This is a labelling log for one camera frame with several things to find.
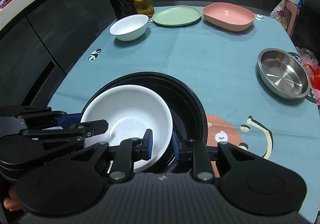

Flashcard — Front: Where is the teal printed tablecloth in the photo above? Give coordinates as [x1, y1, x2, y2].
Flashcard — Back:
[47, 6, 320, 224]

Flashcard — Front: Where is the green plate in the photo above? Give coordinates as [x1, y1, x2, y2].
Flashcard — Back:
[152, 6, 202, 27]

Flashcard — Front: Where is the pink stool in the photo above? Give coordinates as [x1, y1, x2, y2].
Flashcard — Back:
[276, 0, 300, 38]

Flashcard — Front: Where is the black bin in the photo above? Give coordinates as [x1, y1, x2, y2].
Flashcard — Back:
[291, 0, 320, 50]

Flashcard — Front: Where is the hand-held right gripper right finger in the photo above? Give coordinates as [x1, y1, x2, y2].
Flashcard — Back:
[172, 132, 253, 182]

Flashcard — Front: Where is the bottle with purple cap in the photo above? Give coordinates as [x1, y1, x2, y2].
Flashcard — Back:
[271, 9, 290, 31]

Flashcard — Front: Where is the person's left hand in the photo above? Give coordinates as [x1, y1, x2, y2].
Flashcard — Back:
[2, 185, 23, 214]

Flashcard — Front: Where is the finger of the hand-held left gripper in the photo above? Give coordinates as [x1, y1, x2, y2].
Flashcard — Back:
[0, 106, 83, 129]
[20, 119, 109, 140]

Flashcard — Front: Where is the stainless steel bowl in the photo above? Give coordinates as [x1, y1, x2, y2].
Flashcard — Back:
[257, 48, 311, 100]

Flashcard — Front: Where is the red plastic bag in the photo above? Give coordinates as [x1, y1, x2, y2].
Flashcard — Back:
[296, 48, 320, 105]

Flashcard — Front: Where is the large white bowl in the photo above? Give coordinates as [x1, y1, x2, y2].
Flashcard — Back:
[80, 85, 173, 172]

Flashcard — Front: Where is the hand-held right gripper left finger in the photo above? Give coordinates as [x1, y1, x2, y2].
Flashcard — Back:
[67, 129, 153, 182]

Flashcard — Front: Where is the black pot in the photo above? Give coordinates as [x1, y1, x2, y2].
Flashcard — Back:
[84, 72, 208, 173]

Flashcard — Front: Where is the small white bowl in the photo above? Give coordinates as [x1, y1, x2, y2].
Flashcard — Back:
[109, 14, 149, 41]

